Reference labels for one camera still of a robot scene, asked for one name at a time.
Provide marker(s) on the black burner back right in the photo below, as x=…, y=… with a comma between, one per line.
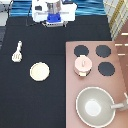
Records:
x=103, y=51

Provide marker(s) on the pink pot with food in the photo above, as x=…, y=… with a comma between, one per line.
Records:
x=81, y=73

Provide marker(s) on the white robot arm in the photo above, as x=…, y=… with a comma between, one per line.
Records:
x=53, y=13

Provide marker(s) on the grey frying pan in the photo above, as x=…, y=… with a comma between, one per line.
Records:
x=96, y=107

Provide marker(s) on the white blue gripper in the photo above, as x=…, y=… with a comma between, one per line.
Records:
x=54, y=20

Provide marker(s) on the black table mat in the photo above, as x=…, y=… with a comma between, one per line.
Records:
x=24, y=102

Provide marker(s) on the pink stove top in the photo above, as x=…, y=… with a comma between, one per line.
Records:
x=113, y=84

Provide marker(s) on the pink pot lid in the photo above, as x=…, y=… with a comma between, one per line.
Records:
x=83, y=63

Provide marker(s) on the black burner front right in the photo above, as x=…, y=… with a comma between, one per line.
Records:
x=106, y=68

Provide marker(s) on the cream round plate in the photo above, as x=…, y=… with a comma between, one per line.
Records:
x=39, y=71

